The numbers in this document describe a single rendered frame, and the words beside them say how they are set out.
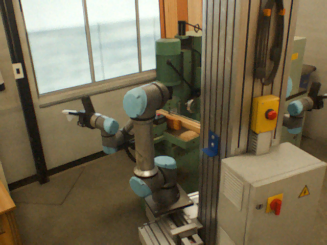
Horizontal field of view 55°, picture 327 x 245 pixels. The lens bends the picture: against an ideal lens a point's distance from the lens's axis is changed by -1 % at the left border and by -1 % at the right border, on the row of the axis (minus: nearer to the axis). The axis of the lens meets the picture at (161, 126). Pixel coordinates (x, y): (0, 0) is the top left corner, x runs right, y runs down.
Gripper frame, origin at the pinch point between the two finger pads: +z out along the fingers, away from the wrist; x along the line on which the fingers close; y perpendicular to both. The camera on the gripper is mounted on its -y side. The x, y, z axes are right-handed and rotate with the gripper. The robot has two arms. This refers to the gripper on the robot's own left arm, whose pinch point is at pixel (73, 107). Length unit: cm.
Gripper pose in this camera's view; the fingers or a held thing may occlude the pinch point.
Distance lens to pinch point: 184.7
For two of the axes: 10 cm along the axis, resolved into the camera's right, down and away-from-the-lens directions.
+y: -0.6, 9.5, 3.2
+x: 6.6, -2.0, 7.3
